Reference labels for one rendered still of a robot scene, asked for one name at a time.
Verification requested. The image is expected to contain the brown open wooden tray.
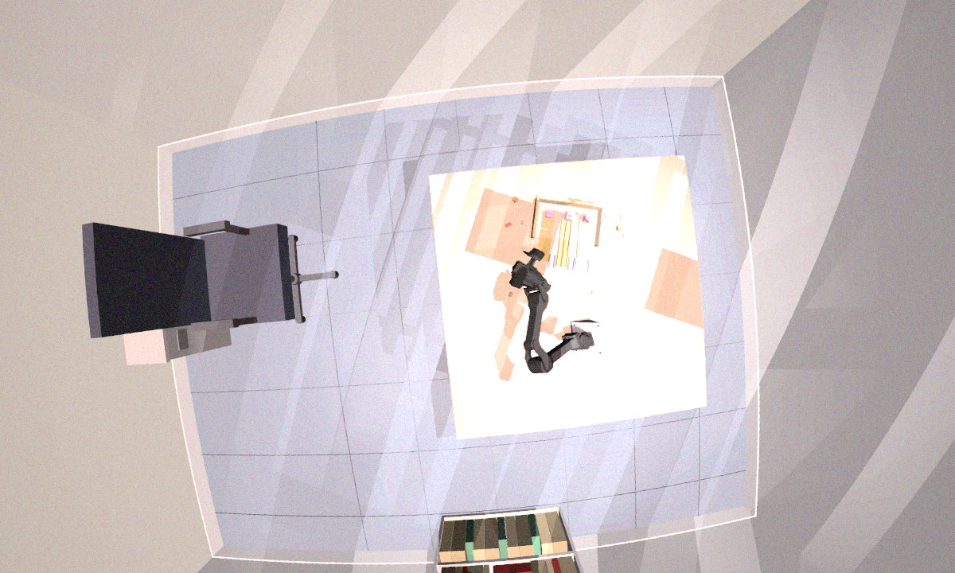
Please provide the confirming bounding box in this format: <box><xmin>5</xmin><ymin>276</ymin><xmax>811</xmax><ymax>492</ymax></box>
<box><xmin>530</xmin><ymin>194</ymin><xmax>606</xmax><ymax>247</ymax></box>

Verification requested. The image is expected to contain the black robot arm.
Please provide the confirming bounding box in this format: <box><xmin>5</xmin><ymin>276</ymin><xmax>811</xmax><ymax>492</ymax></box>
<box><xmin>511</xmin><ymin>260</ymin><xmax>595</xmax><ymax>374</ymax></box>

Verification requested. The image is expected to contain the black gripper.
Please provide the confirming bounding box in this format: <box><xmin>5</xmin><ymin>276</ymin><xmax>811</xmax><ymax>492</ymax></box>
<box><xmin>509</xmin><ymin>248</ymin><xmax>544</xmax><ymax>289</ymax></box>

